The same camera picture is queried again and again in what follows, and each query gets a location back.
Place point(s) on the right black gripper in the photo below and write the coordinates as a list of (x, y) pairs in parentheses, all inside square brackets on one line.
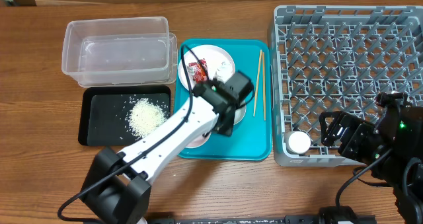
[(356, 129)]

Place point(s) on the white cup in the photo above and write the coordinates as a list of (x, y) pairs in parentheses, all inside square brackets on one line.
[(297, 142)]

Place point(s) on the pink small bowl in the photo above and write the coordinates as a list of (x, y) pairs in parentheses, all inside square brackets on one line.
[(199, 141)]

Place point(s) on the red snack wrapper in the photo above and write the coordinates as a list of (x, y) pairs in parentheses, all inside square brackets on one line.
[(198, 71)]

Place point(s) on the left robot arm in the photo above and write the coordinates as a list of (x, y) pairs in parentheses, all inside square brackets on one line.
[(117, 187)]

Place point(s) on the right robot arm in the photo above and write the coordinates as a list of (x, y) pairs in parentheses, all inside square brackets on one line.
[(391, 149)]

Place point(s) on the grey dishwasher rack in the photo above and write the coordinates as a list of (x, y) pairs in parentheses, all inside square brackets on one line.
[(338, 58)]

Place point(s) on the teal serving tray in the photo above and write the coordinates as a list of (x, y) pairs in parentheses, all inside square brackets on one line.
[(251, 139)]

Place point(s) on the grey bowl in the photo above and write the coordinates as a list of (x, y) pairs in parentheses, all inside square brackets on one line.
[(240, 113)]

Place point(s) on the right wooden chopstick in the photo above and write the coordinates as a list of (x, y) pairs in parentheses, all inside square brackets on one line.
[(264, 86)]

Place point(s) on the wooden chopstick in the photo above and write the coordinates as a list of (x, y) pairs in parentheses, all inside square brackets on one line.
[(257, 82), (264, 86)]

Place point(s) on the left wooden chopstick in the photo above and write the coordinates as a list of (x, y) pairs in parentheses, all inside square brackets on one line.
[(257, 82)]

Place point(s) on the crumpled white tissue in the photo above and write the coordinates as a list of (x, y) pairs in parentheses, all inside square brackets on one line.
[(224, 71)]

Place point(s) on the white plate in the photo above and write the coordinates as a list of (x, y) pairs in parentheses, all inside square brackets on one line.
[(213, 55)]

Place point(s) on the pile of rice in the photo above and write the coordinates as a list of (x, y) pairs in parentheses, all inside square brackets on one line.
[(144, 117)]

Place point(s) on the clear plastic bin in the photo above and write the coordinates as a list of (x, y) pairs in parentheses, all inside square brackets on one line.
[(120, 52)]

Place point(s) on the black tray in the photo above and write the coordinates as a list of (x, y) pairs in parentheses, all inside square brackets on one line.
[(105, 113)]

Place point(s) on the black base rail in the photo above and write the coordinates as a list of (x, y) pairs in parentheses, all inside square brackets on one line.
[(244, 219)]

